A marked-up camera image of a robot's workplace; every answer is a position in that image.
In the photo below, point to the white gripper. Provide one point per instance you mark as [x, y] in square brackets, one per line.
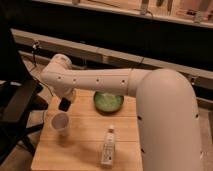
[70, 95]

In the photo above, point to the black eraser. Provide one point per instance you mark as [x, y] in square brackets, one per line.
[64, 104]

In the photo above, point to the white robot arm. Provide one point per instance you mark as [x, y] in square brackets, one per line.
[165, 99]

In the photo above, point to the green bowl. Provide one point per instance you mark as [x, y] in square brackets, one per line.
[108, 103]

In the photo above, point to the black office chair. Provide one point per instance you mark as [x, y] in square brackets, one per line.
[19, 95]

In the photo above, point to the white plastic bottle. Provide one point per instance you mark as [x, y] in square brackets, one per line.
[108, 151]

